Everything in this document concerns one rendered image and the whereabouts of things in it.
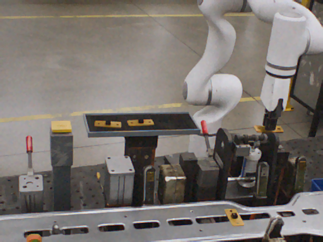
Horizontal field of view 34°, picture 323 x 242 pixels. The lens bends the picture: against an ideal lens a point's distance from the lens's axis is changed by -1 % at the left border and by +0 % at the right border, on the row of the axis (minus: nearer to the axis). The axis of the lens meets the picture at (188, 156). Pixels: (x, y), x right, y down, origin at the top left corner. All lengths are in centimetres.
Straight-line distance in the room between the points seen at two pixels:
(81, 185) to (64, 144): 56
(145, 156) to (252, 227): 44
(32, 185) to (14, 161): 220
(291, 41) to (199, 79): 62
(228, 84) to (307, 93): 276
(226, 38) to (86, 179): 87
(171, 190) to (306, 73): 323
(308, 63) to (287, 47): 329
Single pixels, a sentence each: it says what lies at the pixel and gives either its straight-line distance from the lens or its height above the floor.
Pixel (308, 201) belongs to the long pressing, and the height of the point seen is 100.
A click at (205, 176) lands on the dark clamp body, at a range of 169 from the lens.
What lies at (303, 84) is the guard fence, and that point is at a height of 33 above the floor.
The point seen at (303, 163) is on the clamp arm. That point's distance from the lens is 181.
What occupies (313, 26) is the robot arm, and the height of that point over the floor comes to 158.
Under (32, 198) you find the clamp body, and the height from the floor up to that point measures 103.
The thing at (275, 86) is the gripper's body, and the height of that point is 143.
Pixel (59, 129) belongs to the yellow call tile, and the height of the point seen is 116.
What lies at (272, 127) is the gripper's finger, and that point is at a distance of 153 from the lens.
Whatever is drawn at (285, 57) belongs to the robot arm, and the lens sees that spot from 143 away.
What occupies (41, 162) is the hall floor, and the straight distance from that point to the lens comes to 375.
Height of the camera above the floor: 194
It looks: 30 degrees down
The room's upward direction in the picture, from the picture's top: 8 degrees clockwise
